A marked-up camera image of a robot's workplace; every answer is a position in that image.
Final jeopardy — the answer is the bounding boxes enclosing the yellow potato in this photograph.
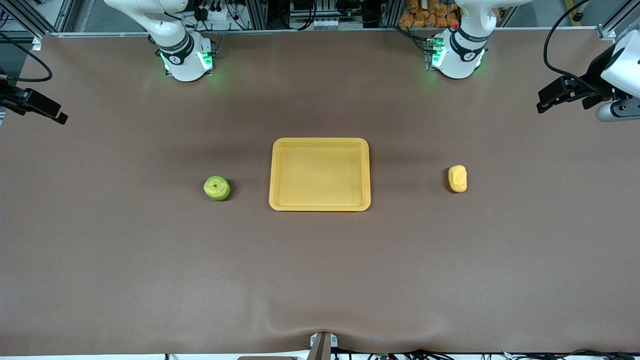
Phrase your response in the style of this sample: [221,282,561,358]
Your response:
[448,165,468,194]

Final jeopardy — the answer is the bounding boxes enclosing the green apple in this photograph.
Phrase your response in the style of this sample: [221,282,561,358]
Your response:
[203,175,231,202]

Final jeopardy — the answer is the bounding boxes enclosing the yellow plastic tray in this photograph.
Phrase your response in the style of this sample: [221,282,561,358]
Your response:
[269,137,372,212]

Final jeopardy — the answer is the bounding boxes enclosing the pile of orange objects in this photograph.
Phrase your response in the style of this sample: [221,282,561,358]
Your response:
[397,0,461,29]

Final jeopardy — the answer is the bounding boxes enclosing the white power strip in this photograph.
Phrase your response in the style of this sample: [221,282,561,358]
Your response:
[197,5,236,23]

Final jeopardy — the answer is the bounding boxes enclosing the grey electronics unit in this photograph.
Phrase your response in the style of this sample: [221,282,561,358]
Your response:
[289,0,366,31]

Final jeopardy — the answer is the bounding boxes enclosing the brown table mat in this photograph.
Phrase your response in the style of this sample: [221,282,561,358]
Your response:
[0,29,640,357]

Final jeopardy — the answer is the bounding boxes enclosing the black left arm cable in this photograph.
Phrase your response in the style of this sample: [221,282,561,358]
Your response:
[543,0,608,96]

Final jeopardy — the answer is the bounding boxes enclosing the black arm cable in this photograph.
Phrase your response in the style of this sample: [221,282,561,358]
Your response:
[0,31,53,83]
[543,0,608,96]

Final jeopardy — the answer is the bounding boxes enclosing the aluminium frame profile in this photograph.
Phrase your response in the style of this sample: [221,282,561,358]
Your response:
[0,0,76,39]
[597,0,640,41]

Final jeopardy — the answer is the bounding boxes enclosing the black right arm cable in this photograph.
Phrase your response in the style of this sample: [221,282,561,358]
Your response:
[0,31,53,83]

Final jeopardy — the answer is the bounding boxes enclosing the silver table edge rail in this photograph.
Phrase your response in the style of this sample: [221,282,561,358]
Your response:
[32,27,616,39]

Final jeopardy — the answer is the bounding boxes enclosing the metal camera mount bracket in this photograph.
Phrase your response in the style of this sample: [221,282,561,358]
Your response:
[309,331,339,360]

